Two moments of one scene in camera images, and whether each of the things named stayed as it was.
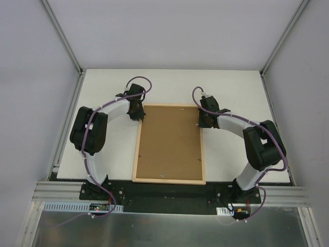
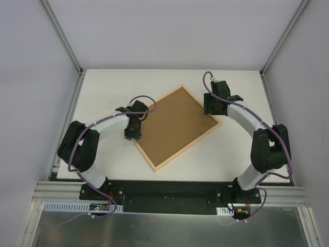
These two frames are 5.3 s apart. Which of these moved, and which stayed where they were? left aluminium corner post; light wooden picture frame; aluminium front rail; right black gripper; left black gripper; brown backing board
Moved: left black gripper; right black gripper; light wooden picture frame; brown backing board
Stayed: left aluminium corner post; aluminium front rail
